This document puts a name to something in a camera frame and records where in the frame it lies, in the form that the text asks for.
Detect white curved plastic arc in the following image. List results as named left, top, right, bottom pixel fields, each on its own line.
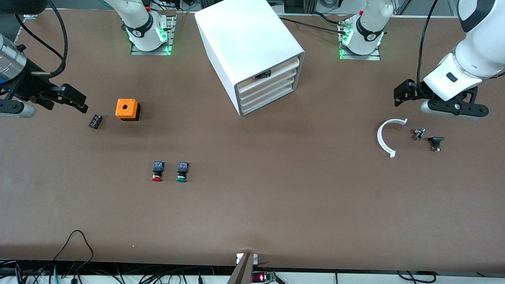
left=377, top=118, right=408, bottom=158

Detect metal frame corner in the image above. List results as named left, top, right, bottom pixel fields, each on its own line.
left=227, top=252, right=259, bottom=284

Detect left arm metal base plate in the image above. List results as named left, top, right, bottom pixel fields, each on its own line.
left=339, top=20, right=381, bottom=61

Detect small black switch part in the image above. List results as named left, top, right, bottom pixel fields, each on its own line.
left=428, top=136, right=445, bottom=153

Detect orange button enclosure box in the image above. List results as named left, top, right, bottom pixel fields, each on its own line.
left=115, top=99, right=141, bottom=121

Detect red push button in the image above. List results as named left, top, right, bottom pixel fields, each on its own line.
left=151, top=161, right=165, bottom=182

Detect thin black looped cable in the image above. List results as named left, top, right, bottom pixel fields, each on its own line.
left=53, top=230, right=94, bottom=273

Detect small red LED device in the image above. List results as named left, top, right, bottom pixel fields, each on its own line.
left=251, top=271, right=277, bottom=284

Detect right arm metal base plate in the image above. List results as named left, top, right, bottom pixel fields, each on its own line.
left=130, top=16, right=173, bottom=56

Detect black cable tangle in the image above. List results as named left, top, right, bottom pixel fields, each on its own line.
left=0, top=260, right=221, bottom=284

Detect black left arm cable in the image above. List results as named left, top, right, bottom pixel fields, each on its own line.
left=417, top=0, right=440, bottom=85

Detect black braided table cable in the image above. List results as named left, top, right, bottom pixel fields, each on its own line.
left=278, top=17, right=350, bottom=37

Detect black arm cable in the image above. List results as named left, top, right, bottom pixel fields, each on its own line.
left=417, top=0, right=440, bottom=85
left=15, top=0, right=68, bottom=77

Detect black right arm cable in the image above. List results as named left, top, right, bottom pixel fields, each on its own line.
left=15, top=0, right=68, bottom=77

